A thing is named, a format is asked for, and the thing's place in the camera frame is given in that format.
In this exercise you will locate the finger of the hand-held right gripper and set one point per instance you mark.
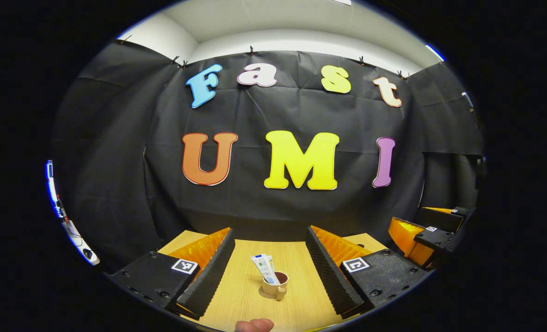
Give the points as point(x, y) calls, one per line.
point(435, 240)
point(444, 219)

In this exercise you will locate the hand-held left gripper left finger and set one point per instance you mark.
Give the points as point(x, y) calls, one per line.
point(209, 276)

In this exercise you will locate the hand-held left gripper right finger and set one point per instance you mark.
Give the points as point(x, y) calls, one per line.
point(329, 276)

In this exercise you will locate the white toothpaste tube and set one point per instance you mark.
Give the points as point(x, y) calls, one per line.
point(264, 269)

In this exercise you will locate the beige cup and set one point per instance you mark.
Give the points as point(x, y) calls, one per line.
point(273, 289)

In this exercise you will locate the white toothbrush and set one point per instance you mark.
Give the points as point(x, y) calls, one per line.
point(270, 260)

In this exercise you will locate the wooden desktop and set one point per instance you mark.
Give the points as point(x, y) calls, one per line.
point(236, 295)

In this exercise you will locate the black backdrop cloth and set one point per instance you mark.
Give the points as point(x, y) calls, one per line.
point(264, 207)

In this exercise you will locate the black computer mouse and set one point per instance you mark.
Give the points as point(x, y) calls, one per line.
point(87, 253)

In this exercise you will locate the computer monitor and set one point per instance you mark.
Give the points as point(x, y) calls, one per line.
point(52, 189)

